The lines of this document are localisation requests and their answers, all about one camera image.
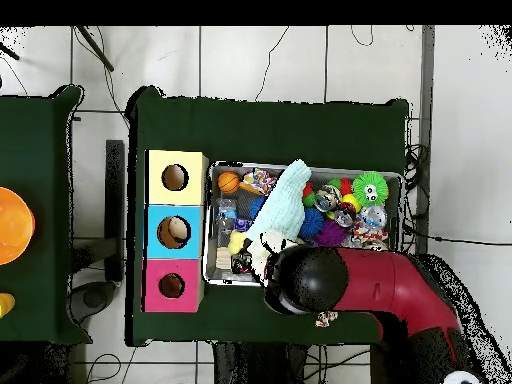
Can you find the orange bowl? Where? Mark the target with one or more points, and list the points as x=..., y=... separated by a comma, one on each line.
x=14, y=226

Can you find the dark green table cloth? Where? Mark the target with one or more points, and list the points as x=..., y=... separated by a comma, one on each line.
x=280, y=132
x=36, y=144

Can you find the plain blue spiky ball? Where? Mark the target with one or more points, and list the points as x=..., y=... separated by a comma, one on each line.
x=311, y=224

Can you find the wooden box with three holes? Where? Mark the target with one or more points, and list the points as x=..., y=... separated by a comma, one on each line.
x=160, y=248

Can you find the orange toy basketball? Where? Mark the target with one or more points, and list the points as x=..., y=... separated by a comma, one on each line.
x=228, y=182

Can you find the black upright panel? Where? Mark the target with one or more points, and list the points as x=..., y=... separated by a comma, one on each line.
x=114, y=200

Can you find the crushed black drink can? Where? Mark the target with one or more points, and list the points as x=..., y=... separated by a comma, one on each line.
x=242, y=264

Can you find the small yellow object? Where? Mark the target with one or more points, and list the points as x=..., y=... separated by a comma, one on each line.
x=5, y=305

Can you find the cream yellow cloth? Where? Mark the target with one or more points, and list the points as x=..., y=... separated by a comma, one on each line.
x=260, y=256

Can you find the shallow metal mesh bin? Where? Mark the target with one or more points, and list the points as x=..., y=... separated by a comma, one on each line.
x=220, y=278

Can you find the black tripod leg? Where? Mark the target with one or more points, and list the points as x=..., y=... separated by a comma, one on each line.
x=10, y=52
x=96, y=48

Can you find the mint green cloth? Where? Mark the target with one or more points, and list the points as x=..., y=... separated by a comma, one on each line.
x=284, y=200

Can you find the green spiky ball with eyes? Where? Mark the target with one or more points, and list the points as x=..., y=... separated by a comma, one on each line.
x=362, y=186

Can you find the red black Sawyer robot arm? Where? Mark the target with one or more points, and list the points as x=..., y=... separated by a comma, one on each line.
x=400, y=280

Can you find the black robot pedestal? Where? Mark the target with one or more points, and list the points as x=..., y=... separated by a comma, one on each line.
x=260, y=368

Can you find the purple plastic toy block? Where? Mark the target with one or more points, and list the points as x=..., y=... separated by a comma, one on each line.
x=242, y=224

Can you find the crushed clear water bottle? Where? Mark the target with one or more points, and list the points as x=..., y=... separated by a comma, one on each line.
x=226, y=212

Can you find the crushed silver drink can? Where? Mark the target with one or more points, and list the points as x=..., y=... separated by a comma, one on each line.
x=326, y=198

